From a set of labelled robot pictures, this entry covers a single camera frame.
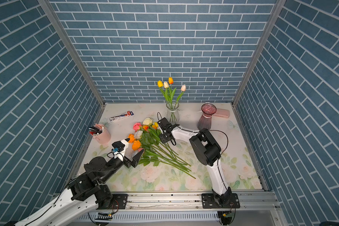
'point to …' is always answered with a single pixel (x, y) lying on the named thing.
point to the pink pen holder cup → (100, 133)
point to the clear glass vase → (173, 114)
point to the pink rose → (136, 126)
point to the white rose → (137, 134)
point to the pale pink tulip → (183, 88)
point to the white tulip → (166, 85)
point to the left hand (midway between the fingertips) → (139, 145)
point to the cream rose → (147, 121)
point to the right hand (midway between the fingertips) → (165, 137)
